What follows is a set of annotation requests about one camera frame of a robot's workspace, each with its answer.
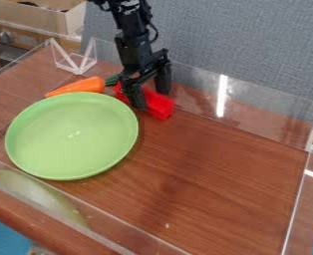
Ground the wooden shelf unit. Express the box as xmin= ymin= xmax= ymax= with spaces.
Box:
xmin=0 ymin=20 xmax=81 ymax=69

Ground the cardboard box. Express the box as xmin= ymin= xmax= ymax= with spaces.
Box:
xmin=0 ymin=0 xmax=86 ymax=35

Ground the red rectangular block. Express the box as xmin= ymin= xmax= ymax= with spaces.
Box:
xmin=113 ymin=82 xmax=175 ymax=121

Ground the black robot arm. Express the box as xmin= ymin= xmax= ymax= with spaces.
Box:
xmin=88 ymin=0 xmax=171 ymax=111

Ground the clear acrylic enclosure wall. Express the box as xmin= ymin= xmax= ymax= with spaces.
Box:
xmin=0 ymin=43 xmax=313 ymax=255

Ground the orange toy carrot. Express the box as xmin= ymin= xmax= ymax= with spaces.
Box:
xmin=45 ymin=75 xmax=118 ymax=98

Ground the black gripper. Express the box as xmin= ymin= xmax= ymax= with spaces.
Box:
xmin=114 ymin=34 xmax=171 ymax=111

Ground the green round plate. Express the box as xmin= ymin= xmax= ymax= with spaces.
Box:
xmin=5 ymin=93 xmax=140 ymax=180

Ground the black cable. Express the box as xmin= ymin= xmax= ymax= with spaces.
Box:
xmin=145 ymin=22 xmax=160 ymax=45

